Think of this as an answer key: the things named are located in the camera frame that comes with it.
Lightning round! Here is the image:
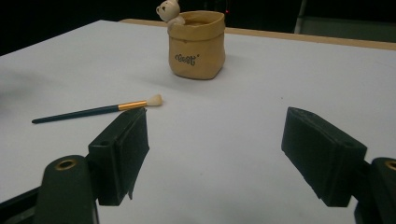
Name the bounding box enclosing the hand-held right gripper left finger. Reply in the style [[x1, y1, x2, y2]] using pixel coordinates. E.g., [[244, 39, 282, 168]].
[[88, 106, 150, 207]]

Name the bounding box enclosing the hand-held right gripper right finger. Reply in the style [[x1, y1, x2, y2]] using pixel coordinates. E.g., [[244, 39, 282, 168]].
[[281, 105, 369, 208]]

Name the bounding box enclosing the dark-handled brush with gold ferrule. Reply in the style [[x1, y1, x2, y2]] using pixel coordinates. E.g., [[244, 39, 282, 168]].
[[31, 93, 163, 125]]

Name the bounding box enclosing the tan pen holder with bear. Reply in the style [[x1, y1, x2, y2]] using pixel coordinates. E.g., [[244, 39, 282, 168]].
[[155, 0, 227, 81]]

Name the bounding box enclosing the wooden board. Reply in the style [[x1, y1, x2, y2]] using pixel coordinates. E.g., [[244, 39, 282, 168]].
[[119, 18, 396, 51]]

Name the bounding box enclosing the grey panel with white frame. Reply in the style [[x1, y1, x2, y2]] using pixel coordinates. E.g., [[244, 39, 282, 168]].
[[293, 0, 396, 44]]

